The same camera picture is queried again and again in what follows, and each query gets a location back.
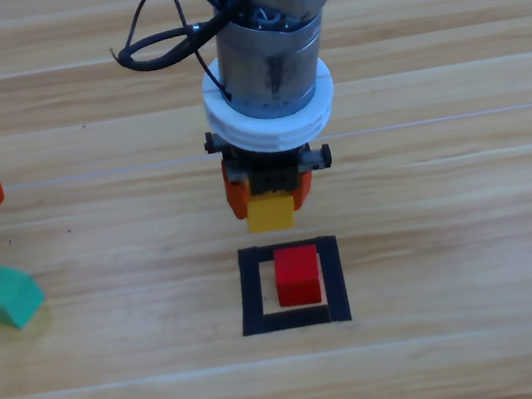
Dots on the yellow wooden cube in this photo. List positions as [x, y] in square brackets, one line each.
[271, 214]

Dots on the black tape square outline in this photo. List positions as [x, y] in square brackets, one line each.
[250, 293]

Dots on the green wooden cube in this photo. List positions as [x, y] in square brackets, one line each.
[8, 296]

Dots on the red wooden cube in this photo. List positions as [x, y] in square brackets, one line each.
[297, 275]

